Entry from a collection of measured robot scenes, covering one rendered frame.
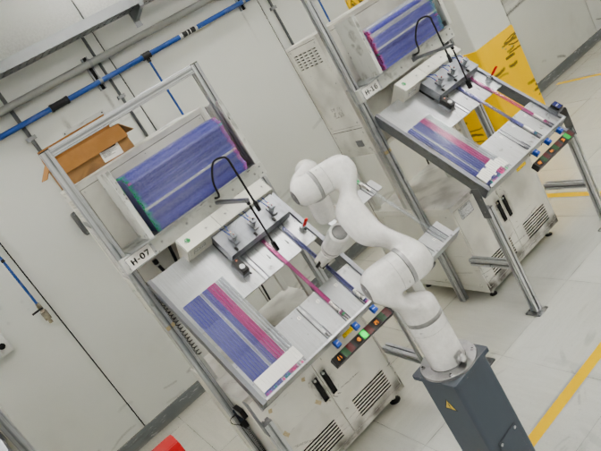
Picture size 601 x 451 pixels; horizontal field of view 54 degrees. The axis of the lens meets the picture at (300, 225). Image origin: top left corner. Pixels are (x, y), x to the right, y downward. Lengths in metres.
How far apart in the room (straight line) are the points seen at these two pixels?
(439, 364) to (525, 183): 1.91
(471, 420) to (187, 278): 1.26
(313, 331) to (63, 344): 2.05
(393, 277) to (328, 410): 1.24
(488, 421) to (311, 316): 0.81
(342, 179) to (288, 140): 2.67
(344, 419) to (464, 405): 1.06
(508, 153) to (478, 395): 1.50
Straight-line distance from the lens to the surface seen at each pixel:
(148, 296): 2.61
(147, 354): 4.18
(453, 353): 1.92
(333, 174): 1.89
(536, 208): 3.70
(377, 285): 1.73
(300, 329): 2.42
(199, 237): 2.54
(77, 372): 4.10
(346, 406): 2.91
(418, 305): 1.80
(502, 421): 2.10
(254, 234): 2.55
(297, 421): 2.78
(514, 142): 3.20
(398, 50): 3.27
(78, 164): 2.81
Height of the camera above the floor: 1.84
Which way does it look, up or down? 17 degrees down
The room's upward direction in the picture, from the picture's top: 31 degrees counter-clockwise
